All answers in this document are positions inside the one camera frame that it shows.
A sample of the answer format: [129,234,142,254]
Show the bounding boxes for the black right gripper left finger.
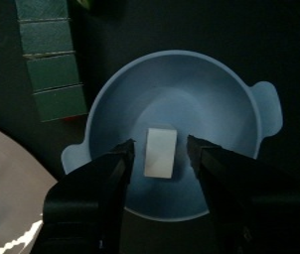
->
[30,138,137,254]

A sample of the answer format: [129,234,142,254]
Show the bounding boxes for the white rectangular sushi rice piece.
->
[142,127,178,180]

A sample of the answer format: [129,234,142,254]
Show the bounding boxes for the grey plate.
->
[0,118,59,254]

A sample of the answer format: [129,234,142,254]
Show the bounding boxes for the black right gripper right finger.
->
[186,134,300,254]

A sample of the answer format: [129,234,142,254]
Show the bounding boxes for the green toy piece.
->
[75,0,93,10]

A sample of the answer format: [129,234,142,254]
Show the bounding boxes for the dark green sushi roll piece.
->
[14,0,72,23]
[24,53,83,93]
[18,18,76,57]
[32,83,90,123]

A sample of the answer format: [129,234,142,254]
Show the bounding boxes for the blue bowl with handles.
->
[60,50,284,222]

